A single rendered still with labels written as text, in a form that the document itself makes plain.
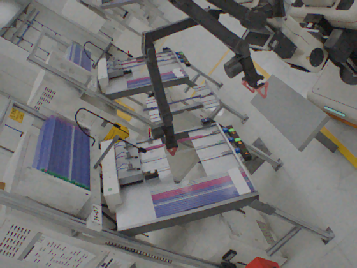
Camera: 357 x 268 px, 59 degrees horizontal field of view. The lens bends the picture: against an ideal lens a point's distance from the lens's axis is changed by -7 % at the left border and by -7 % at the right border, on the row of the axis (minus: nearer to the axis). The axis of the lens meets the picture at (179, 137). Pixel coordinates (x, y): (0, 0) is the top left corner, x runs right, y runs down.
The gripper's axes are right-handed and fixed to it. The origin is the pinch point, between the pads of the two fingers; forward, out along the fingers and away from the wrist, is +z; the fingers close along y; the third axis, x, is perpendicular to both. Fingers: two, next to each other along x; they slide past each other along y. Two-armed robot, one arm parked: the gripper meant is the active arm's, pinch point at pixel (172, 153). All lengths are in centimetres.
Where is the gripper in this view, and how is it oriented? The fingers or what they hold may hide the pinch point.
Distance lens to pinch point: 200.1
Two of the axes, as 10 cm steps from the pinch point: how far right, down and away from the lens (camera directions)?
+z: 1.1, 8.1, 5.8
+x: 9.7, -2.2, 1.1
